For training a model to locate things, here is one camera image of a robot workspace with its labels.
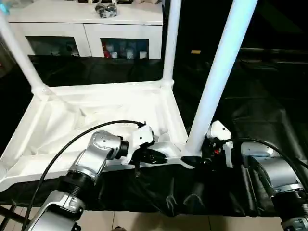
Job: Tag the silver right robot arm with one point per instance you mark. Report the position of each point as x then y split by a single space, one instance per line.
279 178

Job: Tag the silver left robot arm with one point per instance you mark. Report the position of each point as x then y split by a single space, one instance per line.
86 163

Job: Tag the black work mat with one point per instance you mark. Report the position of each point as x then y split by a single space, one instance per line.
260 110

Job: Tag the white plastic table top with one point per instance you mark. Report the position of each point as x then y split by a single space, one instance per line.
72 110

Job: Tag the small yellow tag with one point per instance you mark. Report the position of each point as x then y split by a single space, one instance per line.
196 52

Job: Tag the white cabinet with glass doors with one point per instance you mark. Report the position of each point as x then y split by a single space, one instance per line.
82 26

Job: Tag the shiny ornament on cabinet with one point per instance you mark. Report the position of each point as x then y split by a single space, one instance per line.
106 10

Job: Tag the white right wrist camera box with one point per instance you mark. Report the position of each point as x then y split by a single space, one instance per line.
220 139

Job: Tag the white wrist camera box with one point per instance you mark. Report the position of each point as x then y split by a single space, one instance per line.
140 139
220 139

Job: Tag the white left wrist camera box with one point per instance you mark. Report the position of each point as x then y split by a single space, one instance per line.
140 139

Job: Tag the black metal stand frame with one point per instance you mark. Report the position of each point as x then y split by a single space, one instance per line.
9 219

